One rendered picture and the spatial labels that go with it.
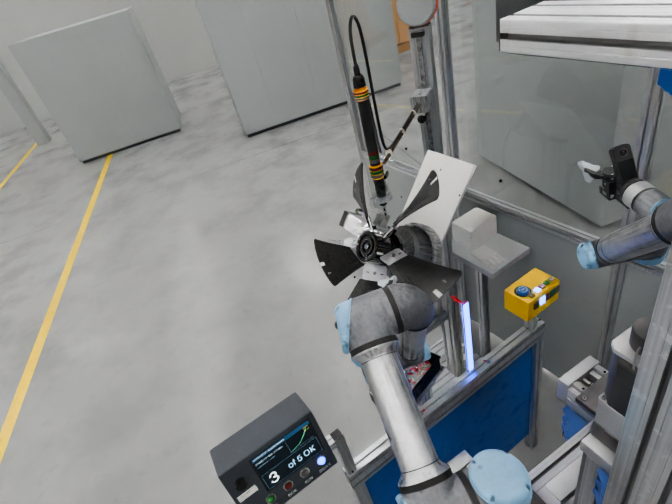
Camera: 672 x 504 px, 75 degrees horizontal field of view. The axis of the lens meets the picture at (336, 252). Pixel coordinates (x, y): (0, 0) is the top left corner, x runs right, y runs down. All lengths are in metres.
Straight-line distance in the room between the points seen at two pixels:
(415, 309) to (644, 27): 0.67
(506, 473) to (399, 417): 0.23
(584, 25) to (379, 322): 0.66
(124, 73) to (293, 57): 2.93
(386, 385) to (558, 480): 0.57
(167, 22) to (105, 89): 5.23
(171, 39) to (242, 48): 6.77
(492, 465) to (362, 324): 0.38
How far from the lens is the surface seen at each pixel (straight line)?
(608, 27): 0.64
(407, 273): 1.54
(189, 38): 13.36
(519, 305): 1.62
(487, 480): 1.01
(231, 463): 1.17
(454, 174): 1.81
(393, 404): 0.99
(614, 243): 1.23
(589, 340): 2.33
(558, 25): 0.68
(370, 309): 1.00
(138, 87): 8.38
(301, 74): 6.91
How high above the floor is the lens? 2.18
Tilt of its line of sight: 35 degrees down
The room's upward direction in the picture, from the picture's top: 16 degrees counter-clockwise
